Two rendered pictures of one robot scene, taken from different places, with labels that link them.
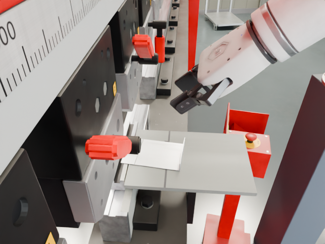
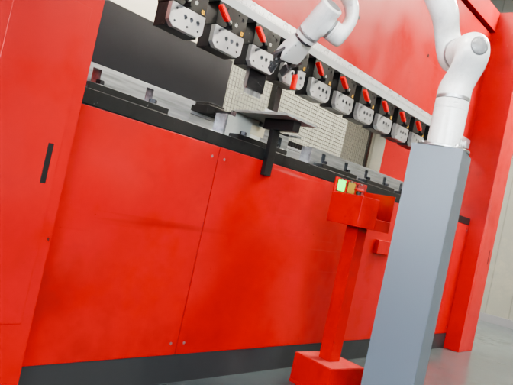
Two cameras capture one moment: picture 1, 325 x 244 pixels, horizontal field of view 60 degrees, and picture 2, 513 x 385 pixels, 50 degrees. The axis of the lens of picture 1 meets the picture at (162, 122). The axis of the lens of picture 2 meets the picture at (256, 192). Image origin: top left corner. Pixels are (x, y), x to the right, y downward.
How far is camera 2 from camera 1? 1.97 m
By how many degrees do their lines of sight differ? 52
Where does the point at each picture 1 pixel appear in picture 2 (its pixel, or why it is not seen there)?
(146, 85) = (304, 153)
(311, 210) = (401, 286)
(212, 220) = not seen: hidden behind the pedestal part
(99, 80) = (234, 18)
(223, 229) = (326, 340)
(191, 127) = not seen: hidden behind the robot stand
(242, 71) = (288, 43)
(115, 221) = (221, 118)
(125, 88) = (250, 50)
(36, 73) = not seen: outside the picture
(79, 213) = (210, 36)
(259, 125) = (387, 210)
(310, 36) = (308, 27)
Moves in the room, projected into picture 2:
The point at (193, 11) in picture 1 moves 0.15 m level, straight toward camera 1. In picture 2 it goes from (473, 244) to (464, 241)
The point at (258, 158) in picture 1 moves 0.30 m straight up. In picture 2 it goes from (354, 201) to (370, 125)
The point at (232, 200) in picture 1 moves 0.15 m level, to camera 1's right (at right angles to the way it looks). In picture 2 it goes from (340, 284) to (374, 295)
